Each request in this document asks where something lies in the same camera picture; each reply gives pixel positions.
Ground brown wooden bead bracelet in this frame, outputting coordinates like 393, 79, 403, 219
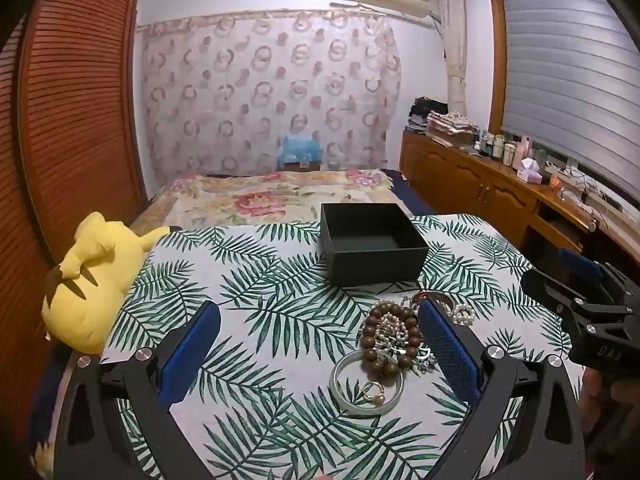
359, 299, 426, 380

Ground gold pearl ring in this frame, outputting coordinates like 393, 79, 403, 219
360, 379, 388, 406

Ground white pearl necklace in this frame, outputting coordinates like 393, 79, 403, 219
374, 288, 478, 361

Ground pale jade bangle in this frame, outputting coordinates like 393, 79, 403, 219
328, 351, 406, 418

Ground black jewelry box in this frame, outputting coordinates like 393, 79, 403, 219
320, 203, 428, 287

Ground right hand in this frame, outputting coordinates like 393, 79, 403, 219
578, 367, 639, 456

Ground wooden sideboard cabinet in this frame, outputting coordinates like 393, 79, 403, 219
398, 129, 601, 261

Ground pink tissue box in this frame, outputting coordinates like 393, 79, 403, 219
516, 157, 542, 184

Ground yellow pikachu plush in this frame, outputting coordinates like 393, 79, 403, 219
41, 211, 178, 354

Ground palm leaf tablecloth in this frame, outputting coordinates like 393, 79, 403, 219
98, 214, 570, 479

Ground grey window blind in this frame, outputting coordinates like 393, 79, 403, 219
502, 0, 639, 197

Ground folded clothes stack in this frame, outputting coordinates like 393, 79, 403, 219
406, 96, 480, 145

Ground floral bed quilt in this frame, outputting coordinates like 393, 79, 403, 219
131, 169, 410, 235

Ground wooden louvre wardrobe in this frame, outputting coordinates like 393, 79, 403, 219
1, 0, 146, 433

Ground blue plush toy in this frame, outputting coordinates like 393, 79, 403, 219
277, 136, 322, 171

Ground patterned wall curtain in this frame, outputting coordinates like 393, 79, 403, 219
140, 10, 401, 183

